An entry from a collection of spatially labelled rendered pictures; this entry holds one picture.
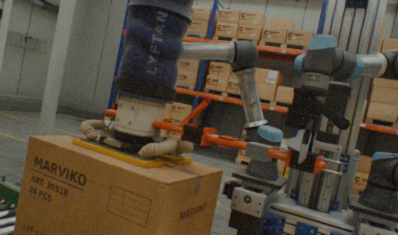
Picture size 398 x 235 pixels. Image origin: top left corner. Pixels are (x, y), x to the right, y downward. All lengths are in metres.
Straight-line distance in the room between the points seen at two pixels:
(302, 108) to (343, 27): 0.83
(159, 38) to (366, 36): 1.00
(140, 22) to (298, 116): 0.60
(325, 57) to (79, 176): 0.82
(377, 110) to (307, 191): 6.65
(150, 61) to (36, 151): 0.51
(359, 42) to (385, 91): 6.53
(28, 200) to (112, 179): 0.39
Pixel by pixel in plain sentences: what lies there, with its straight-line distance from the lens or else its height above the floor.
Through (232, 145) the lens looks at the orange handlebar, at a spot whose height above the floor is 1.21.
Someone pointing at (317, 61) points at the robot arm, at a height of 1.49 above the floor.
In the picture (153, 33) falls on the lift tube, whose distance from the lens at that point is 1.15.
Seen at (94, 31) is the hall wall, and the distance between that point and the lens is 12.84.
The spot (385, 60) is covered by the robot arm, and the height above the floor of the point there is 1.60.
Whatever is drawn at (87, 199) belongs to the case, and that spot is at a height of 0.95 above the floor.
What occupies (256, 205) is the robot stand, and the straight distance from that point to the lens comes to 1.43.
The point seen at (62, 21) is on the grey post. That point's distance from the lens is 4.15.
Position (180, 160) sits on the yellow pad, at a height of 1.10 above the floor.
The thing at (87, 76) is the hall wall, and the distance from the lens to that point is 12.67.
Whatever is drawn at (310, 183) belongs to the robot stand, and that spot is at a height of 1.06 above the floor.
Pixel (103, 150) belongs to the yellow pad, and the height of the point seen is 1.10.
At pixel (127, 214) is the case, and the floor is 0.96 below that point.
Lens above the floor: 1.32
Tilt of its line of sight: 3 degrees down
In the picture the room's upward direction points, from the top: 11 degrees clockwise
